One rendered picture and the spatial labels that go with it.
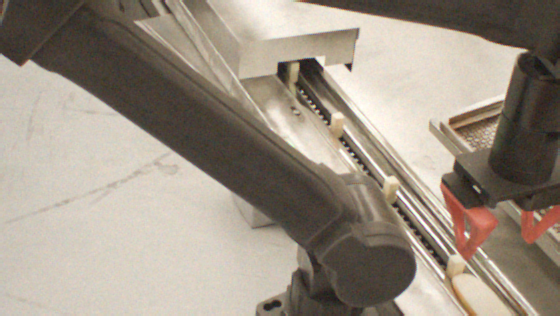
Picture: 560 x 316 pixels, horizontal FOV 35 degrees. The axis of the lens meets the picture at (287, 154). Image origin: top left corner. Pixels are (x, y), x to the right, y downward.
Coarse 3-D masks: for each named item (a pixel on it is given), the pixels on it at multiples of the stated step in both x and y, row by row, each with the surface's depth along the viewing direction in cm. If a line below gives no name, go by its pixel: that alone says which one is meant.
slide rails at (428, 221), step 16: (304, 64) 125; (288, 80) 121; (304, 80) 122; (320, 96) 119; (336, 112) 116; (320, 128) 112; (352, 128) 113; (336, 144) 110; (368, 144) 110; (352, 160) 107; (368, 160) 108; (384, 160) 108; (384, 176) 105; (400, 176) 106; (400, 192) 103; (416, 208) 101; (400, 224) 98; (432, 224) 99; (416, 240) 96; (448, 240) 97; (432, 256) 94; (448, 256) 95; (464, 272) 93; (480, 272) 93; (448, 288) 91
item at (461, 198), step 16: (448, 176) 81; (448, 192) 80; (464, 192) 79; (448, 208) 82; (464, 208) 78; (480, 208) 78; (464, 224) 83; (480, 224) 76; (496, 224) 77; (464, 240) 83; (480, 240) 79; (464, 256) 83
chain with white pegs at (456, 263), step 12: (288, 72) 122; (324, 120) 116; (336, 120) 111; (336, 132) 112; (348, 144) 112; (384, 180) 102; (396, 180) 102; (384, 192) 102; (396, 192) 102; (396, 204) 103; (420, 240) 98; (432, 252) 97; (444, 264) 95; (456, 264) 91
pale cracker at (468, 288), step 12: (456, 276) 91; (468, 276) 91; (456, 288) 90; (468, 288) 89; (480, 288) 89; (468, 300) 88; (480, 300) 88; (492, 300) 88; (480, 312) 87; (492, 312) 87; (504, 312) 87
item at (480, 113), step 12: (480, 108) 109; (492, 108) 110; (456, 120) 108; (468, 120) 108; (480, 120) 109; (444, 132) 107; (492, 132) 107; (456, 144) 105; (468, 144) 105; (552, 228) 94; (552, 240) 92
